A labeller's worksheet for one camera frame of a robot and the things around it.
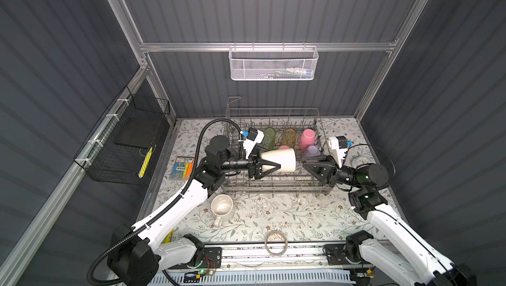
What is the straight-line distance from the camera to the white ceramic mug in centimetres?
77

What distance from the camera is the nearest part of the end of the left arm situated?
22.8 inches

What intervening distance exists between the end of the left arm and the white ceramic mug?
0.27 meters

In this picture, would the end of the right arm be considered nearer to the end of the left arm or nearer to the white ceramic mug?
the end of the left arm
